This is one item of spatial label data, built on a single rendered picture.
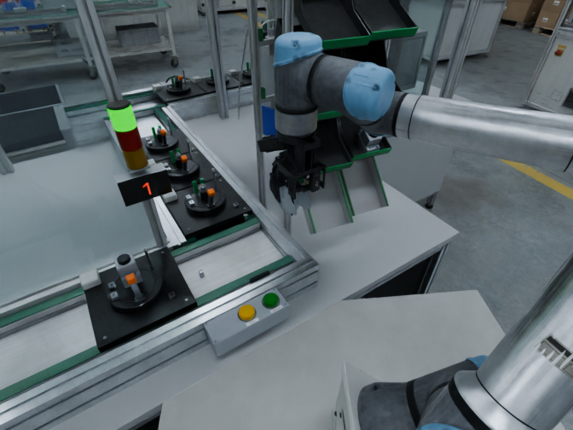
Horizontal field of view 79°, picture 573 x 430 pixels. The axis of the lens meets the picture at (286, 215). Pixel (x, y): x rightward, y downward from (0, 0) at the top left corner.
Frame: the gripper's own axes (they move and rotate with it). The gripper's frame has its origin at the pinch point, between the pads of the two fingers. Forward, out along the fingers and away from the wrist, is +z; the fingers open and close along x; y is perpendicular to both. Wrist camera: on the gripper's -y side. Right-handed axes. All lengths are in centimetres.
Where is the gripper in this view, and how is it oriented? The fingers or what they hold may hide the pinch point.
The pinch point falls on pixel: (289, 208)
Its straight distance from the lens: 77.0
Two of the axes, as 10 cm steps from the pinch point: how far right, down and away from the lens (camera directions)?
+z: 0.0, 7.7, 6.4
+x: 8.4, -3.5, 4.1
